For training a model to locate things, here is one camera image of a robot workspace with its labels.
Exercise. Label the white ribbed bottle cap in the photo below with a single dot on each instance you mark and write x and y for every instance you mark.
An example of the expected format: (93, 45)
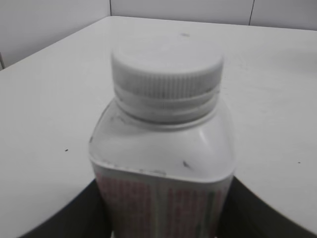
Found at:
(169, 72)

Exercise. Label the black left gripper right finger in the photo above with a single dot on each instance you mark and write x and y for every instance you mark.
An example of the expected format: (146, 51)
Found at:
(245, 215)

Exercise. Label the white square plastic bottle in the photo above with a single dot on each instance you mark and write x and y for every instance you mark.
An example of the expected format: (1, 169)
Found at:
(163, 180)

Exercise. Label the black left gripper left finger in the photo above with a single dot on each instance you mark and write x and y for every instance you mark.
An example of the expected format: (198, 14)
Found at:
(84, 217)

